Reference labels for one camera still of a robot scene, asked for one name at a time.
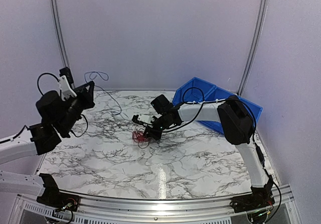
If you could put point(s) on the right aluminium frame post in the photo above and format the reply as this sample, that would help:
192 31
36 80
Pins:
254 45

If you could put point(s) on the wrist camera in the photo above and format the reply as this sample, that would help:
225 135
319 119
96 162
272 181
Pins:
65 81
143 119

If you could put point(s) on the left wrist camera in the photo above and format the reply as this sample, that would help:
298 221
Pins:
65 81

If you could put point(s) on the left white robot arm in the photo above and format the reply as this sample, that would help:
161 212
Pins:
31 142

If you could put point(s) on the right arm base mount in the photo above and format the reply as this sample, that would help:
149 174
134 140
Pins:
251 202

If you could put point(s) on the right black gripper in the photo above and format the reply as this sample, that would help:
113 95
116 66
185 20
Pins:
156 135

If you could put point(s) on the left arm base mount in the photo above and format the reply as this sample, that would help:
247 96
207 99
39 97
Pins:
54 197

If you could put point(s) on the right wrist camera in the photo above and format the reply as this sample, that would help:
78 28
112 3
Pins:
143 119

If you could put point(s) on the aluminium front rail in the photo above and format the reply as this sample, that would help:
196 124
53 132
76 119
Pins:
99 209

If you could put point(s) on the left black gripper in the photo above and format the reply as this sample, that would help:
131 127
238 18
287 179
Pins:
87 97

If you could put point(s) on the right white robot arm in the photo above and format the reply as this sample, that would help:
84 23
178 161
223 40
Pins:
238 123

